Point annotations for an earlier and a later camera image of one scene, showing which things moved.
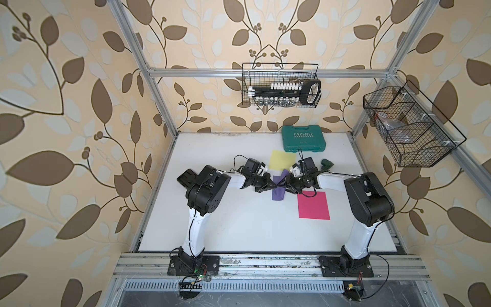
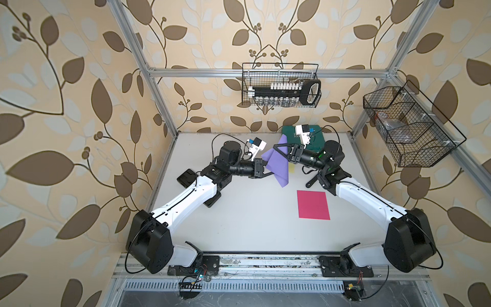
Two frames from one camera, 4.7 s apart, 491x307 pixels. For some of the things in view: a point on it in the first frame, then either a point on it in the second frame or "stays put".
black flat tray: x=188 y=178 stays put
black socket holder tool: x=286 y=94 stays put
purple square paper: x=279 y=188 to x=277 y=163
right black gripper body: x=295 y=184 to x=298 y=154
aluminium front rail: x=156 y=266 stays put
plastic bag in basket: x=397 y=131 stays put
